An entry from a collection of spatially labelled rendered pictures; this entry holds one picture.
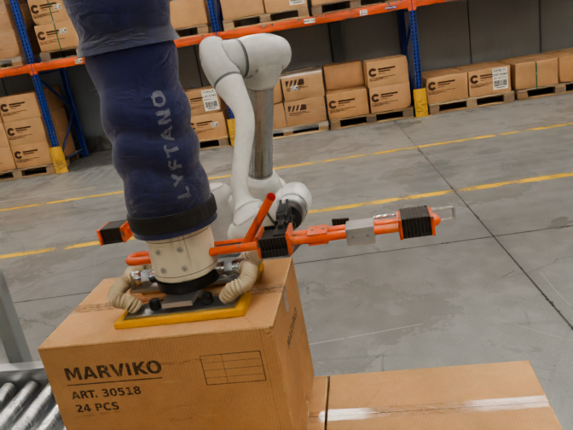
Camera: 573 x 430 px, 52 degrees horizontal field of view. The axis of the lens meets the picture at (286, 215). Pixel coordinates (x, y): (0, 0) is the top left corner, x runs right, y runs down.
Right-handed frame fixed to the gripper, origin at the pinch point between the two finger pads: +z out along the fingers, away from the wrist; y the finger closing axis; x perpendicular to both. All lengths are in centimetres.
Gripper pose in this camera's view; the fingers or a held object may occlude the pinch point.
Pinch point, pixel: (281, 239)
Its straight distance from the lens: 149.3
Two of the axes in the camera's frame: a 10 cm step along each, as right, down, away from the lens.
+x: -9.8, 1.2, 1.6
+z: -1.1, 3.2, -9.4
